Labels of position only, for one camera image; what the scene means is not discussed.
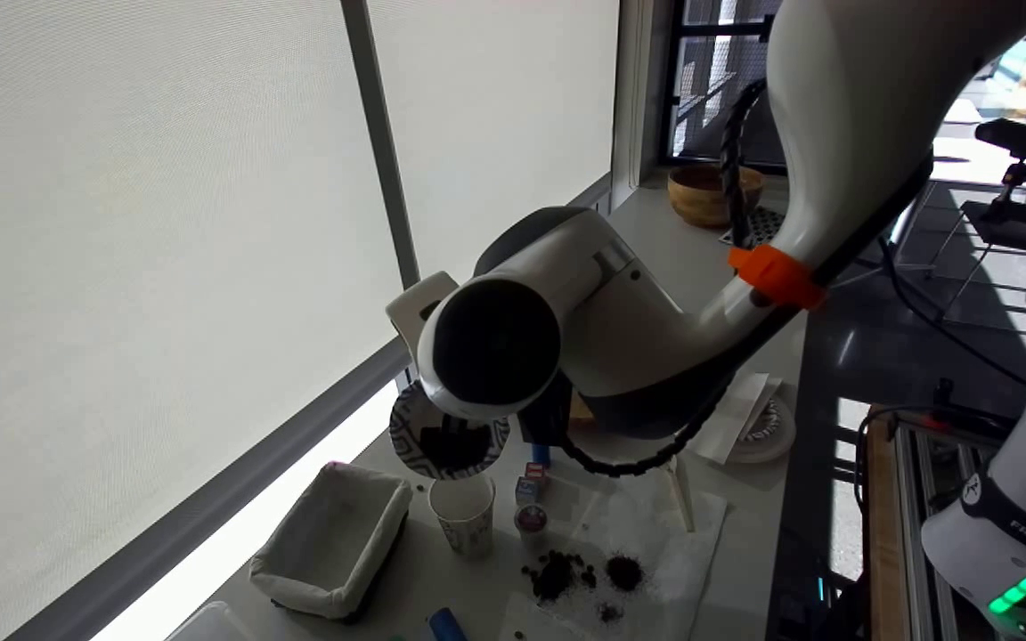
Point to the wooden plank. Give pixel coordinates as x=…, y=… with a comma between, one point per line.
x=885, y=534

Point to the spilled beans pile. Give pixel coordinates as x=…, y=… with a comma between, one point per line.
x=553, y=573

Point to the brown wooden tray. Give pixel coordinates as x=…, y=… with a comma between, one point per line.
x=581, y=410

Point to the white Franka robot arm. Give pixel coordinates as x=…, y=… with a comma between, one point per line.
x=870, y=119

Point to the folded white napkin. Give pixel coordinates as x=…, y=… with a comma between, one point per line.
x=738, y=421

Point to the white paper towel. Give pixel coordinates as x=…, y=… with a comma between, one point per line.
x=678, y=570

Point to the dark bean clump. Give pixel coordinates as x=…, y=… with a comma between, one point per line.
x=624, y=573

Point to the white roller blind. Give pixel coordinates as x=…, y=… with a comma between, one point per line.
x=491, y=119
x=124, y=236

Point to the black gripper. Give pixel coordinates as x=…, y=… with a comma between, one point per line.
x=542, y=413

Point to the grey rectangular food tray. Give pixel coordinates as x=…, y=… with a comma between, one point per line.
x=336, y=534

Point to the white patterned paper cup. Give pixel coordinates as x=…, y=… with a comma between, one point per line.
x=465, y=520

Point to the tiny clear cup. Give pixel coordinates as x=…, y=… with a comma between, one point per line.
x=534, y=520

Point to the patterned paper bowl with beans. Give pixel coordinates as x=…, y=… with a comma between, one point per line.
x=448, y=445

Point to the grey window mullion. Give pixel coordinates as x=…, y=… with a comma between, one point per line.
x=391, y=178

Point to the wooden bowl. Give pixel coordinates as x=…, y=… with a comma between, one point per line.
x=702, y=198

